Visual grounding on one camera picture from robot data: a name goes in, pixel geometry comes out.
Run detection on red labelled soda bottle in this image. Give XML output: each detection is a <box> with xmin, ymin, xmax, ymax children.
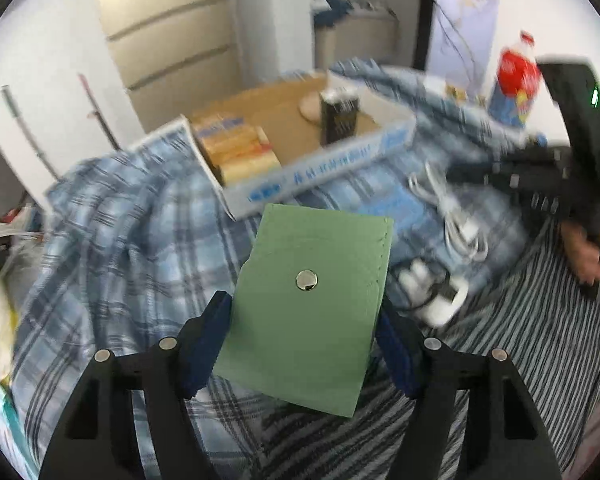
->
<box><xmin>488</xmin><ymin>30</ymin><xmax>542</xmax><ymax>128</ymax></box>

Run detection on gold blue snack pack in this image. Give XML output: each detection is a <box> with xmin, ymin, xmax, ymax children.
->
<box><xmin>444</xmin><ymin>82</ymin><xmax>486</xmax><ymax>107</ymax></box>

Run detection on red and gold carton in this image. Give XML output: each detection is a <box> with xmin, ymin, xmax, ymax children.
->
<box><xmin>196</xmin><ymin>125</ymin><xmax>280</xmax><ymax>186</ymax></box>

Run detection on dark red broom handle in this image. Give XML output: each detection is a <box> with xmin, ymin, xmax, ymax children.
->
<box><xmin>78</xmin><ymin>73</ymin><xmax>121</xmax><ymax>151</ymax></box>

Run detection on round tan silicone disc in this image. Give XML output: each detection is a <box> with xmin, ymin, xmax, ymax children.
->
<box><xmin>298</xmin><ymin>91</ymin><xmax>324</xmax><ymax>126</ymax></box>

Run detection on beige bathroom vanity cabinet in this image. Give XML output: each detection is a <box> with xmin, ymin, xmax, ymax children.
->
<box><xmin>314</xmin><ymin>10</ymin><xmax>399</xmax><ymax>70</ymax></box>

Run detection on white earbuds with black cord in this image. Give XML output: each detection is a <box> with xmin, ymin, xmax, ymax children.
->
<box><xmin>398</xmin><ymin>258</ymin><xmax>469</xmax><ymax>328</ymax></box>

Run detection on beige three-door refrigerator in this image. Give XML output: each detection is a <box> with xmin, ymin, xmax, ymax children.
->
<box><xmin>97</xmin><ymin>0</ymin><xmax>244</xmax><ymax>131</ymax></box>

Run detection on grey mop handle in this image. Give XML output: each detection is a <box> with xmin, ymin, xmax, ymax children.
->
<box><xmin>1</xmin><ymin>84</ymin><xmax>59</xmax><ymax>181</ymax></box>

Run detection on blue plaid cloth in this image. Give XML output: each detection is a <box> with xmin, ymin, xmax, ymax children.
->
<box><xmin>11</xmin><ymin>56</ymin><xmax>552</xmax><ymax>480</ymax></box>

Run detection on yellow blue packet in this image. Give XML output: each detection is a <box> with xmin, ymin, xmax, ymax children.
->
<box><xmin>193</xmin><ymin>115</ymin><xmax>259</xmax><ymax>151</ymax></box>

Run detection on striped grey cloth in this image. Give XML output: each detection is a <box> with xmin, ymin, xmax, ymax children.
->
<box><xmin>249</xmin><ymin>223</ymin><xmax>600</xmax><ymax>479</ymax></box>

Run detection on small black box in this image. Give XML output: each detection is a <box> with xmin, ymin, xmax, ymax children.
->
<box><xmin>320</xmin><ymin>87</ymin><xmax>360</xmax><ymax>146</ymax></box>

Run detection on green card pouch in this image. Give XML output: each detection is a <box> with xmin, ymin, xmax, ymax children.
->
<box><xmin>213</xmin><ymin>204</ymin><xmax>393</xmax><ymax>417</ymax></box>

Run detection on shallow cardboard box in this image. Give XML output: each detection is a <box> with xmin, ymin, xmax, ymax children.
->
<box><xmin>132</xmin><ymin>72</ymin><xmax>416</xmax><ymax>220</ymax></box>

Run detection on blue cloth on vanity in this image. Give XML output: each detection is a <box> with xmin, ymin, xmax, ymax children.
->
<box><xmin>313</xmin><ymin>0</ymin><xmax>353</xmax><ymax>29</ymax></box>

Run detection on white USB cable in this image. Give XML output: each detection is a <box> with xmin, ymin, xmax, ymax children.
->
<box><xmin>406</xmin><ymin>159</ymin><xmax>490</xmax><ymax>264</ymax></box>

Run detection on small blue booklet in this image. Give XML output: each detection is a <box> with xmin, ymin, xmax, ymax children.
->
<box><xmin>0</xmin><ymin>386</ymin><xmax>22</xmax><ymax>456</ymax></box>

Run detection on person's right hand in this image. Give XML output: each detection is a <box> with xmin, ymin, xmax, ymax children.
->
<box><xmin>559</xmin><ymin>221</ymin><xmax>600</xmax><ymax>285</ymax></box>

